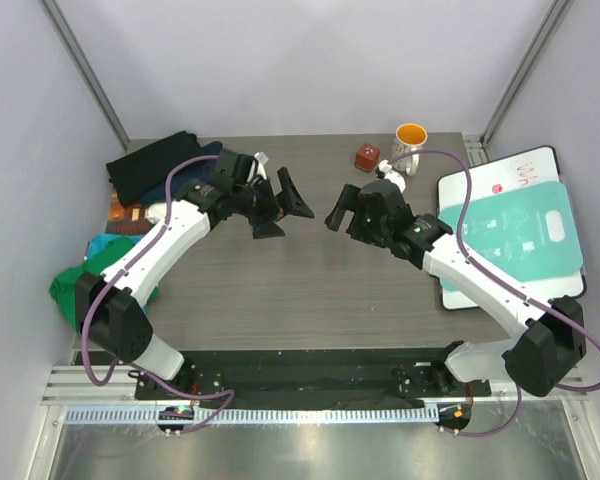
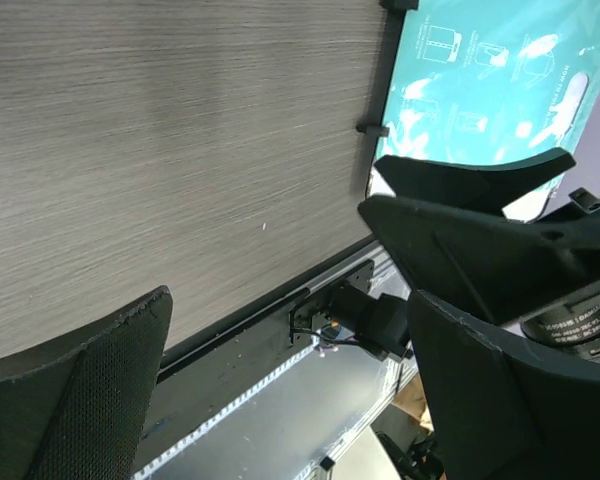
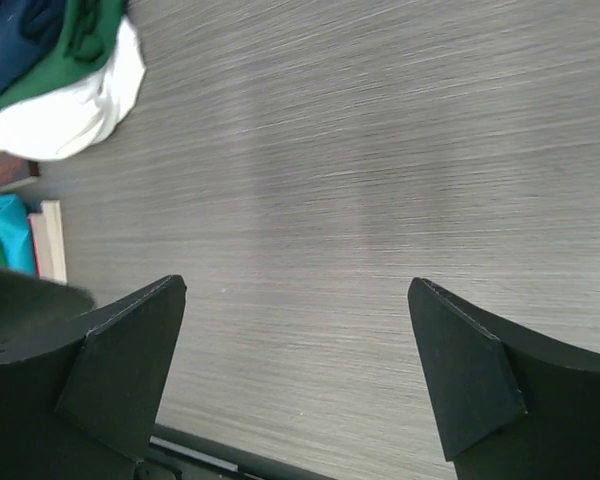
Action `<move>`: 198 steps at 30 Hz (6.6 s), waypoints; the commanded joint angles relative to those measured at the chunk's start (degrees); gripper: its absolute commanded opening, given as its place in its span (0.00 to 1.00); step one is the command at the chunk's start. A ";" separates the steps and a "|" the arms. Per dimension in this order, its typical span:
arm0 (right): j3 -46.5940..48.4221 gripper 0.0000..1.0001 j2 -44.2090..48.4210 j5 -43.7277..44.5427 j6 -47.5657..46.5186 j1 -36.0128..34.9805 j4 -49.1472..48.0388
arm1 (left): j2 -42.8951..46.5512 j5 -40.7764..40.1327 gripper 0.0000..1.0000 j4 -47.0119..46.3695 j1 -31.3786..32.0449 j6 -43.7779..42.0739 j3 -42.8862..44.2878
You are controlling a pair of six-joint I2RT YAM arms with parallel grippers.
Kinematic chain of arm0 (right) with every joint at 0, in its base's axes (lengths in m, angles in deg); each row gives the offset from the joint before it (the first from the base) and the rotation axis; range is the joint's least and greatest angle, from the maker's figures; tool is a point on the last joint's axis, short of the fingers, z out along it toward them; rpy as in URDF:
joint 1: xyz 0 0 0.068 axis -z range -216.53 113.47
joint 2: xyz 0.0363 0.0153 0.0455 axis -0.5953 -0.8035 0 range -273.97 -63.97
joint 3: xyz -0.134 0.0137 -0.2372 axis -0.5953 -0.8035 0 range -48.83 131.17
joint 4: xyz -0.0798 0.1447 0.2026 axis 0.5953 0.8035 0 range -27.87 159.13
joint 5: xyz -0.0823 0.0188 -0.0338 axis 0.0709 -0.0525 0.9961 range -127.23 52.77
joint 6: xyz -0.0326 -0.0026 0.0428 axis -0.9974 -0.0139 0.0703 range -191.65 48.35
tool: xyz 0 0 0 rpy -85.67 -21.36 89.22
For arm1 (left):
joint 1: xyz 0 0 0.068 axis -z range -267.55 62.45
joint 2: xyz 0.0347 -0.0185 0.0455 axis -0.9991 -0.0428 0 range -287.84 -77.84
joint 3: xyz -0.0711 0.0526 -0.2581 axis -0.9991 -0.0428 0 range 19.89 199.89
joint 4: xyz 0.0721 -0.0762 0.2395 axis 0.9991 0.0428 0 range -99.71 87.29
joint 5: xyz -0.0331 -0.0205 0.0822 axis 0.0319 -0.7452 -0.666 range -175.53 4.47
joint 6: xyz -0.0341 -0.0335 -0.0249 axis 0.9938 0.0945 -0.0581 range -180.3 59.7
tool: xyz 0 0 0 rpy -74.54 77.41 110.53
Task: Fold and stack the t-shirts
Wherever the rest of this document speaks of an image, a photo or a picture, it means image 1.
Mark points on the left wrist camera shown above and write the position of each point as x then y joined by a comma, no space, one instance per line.
234,169

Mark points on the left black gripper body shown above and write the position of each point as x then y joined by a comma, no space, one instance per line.
257,201

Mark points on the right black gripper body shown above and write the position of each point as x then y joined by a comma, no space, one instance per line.
364,227

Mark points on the white folded shirt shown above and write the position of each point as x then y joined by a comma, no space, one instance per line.
156,212

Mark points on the red cube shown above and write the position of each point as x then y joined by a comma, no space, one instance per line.
367,158

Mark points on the navy blue folded shirt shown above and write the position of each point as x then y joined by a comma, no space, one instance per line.
199,170

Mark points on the white mug orange inside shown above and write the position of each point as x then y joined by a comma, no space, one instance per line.
408,141

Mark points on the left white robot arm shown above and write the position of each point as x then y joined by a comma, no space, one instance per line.
109,306

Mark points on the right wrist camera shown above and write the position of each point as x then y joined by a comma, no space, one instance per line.
384,170

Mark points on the bright green crumpled shirt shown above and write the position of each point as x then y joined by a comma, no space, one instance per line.
75,287

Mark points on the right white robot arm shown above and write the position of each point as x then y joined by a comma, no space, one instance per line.
544,342

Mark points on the turquoise shirt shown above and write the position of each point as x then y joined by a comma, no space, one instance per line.
101,241

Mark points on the black t shirt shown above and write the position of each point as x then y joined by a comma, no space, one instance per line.
138,172

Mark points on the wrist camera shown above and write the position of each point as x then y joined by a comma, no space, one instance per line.
384,170
234,169

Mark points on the brown picture book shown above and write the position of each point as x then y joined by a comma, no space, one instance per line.
129,221

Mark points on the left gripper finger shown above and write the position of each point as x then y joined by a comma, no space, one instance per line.
289,199
265,229

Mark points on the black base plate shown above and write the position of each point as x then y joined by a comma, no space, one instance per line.
317,380

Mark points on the white board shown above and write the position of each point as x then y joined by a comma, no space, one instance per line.
521,170

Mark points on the teal folding template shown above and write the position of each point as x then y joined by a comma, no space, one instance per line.
529,234

